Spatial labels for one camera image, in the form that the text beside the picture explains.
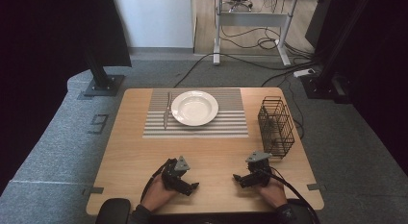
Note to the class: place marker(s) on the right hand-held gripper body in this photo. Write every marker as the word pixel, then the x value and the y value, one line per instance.
pixel 258 172

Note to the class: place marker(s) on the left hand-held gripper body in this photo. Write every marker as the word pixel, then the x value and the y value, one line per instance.
pixel 171 177

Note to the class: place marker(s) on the person's left hand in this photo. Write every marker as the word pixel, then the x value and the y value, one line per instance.
pixel 157 195

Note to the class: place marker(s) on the person's right hand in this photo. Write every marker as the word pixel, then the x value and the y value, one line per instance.
pixel 274 193

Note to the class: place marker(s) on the grey striped placemat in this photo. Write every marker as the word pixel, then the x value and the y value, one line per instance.
pixel 229 121

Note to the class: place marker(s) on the silver table knife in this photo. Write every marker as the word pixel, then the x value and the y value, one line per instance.
pixel 166 113

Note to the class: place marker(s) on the black chair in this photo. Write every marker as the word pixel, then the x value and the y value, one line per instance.
pixel 113 211

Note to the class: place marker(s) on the white deep plate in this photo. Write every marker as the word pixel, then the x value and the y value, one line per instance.
pixel 194 108

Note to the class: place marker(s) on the black tape floor marking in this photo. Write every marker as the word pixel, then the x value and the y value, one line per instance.
pixel 98 123

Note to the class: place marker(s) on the white power strip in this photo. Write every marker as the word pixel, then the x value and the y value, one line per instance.
pixel 304 72

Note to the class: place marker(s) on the black metal stand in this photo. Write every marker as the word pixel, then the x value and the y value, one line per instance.
pixel 324 83
pixel 104 84

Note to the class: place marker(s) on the white-legged desk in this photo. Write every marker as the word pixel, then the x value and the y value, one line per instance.
pixel 253 19

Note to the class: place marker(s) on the dark curtain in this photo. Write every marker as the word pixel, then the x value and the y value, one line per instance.
pixel 378 73
pixel 48 41

